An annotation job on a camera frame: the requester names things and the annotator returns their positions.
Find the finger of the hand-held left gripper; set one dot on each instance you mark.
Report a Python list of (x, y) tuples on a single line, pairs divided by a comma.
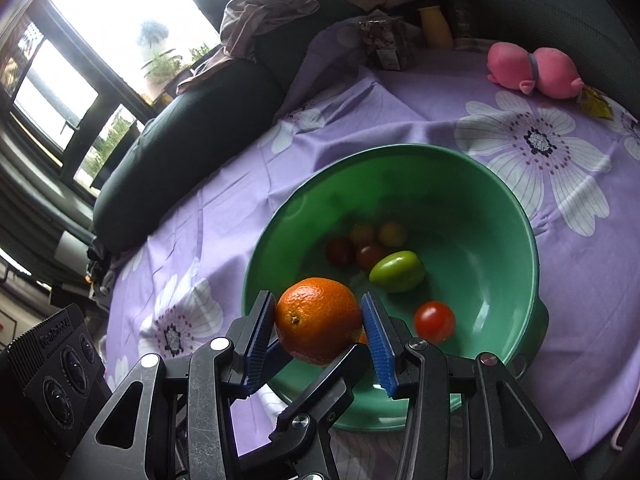
[(330, 395)]

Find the pink plush toy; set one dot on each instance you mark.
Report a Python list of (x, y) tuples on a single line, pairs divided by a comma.
[(545, 70)]

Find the purple floral blanket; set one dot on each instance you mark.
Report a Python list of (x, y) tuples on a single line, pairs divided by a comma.
[(350, 120)]

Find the dark grey sofa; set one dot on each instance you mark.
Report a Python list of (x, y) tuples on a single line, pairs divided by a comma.
[(200, 125)]

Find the green jujube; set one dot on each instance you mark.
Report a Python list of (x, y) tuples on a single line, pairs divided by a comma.
[(397, 271)]

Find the clear snack bag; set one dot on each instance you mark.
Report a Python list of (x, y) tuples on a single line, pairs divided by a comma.
[(387, 42)]

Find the yellow crumpled packet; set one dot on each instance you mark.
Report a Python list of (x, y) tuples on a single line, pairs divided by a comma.
[(595, 102)]

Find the brown longan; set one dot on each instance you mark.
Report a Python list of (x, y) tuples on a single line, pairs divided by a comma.
[(362, 233), (392, 233)]

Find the large red tomato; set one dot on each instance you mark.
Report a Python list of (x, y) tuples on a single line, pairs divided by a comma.
[(435, 322)]

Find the green plastic bowl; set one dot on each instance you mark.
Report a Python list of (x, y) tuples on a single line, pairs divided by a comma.
[(450, 200)]

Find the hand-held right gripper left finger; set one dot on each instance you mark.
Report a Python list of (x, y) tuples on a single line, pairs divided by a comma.
[(260, 342)]

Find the potted plant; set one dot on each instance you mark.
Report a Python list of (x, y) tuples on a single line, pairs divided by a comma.
[(150, 42)]

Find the dark glass jar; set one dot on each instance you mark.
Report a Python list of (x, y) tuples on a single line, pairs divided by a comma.
[(460, 15)]

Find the yellow bottle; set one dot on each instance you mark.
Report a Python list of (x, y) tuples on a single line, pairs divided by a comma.
[(435, 25)]

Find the orange tangerine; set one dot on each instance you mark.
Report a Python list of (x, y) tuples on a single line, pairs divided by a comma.
[(363, 338), (317, 322)]

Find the red cherry tomato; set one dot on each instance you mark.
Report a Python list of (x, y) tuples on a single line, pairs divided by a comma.
[(370, 256), (340, 251)]

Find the mauve crumpled cloth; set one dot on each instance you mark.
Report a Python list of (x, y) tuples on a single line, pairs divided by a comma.
[(260, 15)]

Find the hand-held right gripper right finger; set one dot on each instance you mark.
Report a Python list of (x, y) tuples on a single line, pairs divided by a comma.
[(375, 347)]

